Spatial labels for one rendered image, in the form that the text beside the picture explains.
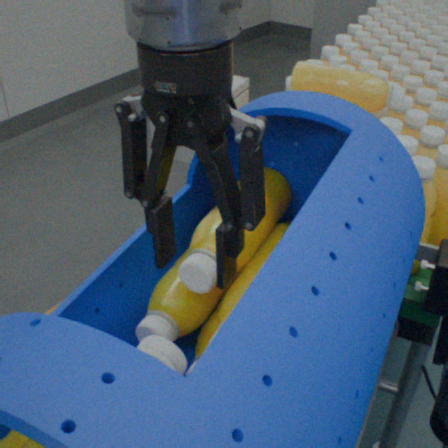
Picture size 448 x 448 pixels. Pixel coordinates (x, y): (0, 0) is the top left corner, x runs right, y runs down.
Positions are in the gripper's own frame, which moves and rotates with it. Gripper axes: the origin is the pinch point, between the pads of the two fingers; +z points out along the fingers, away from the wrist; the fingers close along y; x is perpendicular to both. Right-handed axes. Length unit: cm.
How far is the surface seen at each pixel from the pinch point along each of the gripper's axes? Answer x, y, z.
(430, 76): 77, 13, 5
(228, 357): -18.0, 12.3, -8.6
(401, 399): 60, 25, 84
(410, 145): 41.3, 14.7, 4.4
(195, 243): 2.4, -1.3, 1.7
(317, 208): -1.4, 12.1, -8.6
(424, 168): 34.9, 17.7, 4.5
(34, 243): 99, -143, 113
